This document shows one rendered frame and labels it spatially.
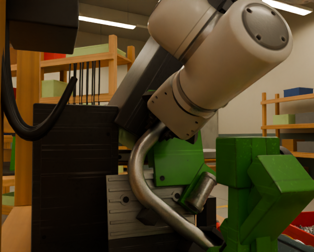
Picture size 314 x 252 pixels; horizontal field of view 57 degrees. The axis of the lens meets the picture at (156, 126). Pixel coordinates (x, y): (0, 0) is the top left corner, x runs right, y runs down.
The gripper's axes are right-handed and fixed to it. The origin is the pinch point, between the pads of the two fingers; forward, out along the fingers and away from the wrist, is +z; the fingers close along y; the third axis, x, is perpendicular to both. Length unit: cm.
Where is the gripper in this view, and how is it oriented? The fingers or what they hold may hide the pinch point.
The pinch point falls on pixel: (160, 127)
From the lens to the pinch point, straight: 58.6
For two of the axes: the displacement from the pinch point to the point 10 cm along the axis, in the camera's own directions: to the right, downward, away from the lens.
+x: -5.9, 6.4, -4.9
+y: -7.3, -6.8, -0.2
